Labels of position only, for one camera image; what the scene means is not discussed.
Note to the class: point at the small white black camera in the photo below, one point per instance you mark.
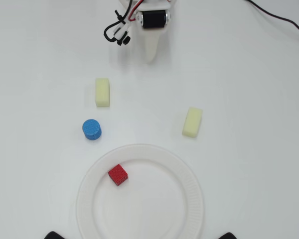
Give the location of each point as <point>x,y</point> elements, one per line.
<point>121,31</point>

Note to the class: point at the pale yellow rectangular block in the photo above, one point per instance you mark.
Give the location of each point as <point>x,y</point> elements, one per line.
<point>192,122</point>
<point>102,92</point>

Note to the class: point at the black stand foot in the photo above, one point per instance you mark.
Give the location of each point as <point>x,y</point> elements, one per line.
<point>53,235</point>
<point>228,236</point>

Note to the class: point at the white paper plate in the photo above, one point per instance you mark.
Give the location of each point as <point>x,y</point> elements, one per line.
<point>149,211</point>

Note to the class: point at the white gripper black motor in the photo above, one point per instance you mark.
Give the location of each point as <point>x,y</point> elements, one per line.
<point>153,20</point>

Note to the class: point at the blue cylinder block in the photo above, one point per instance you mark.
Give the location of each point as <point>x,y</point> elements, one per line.
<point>91,129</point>

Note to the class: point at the red studded cube block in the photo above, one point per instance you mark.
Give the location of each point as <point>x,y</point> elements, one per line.
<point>117,175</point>

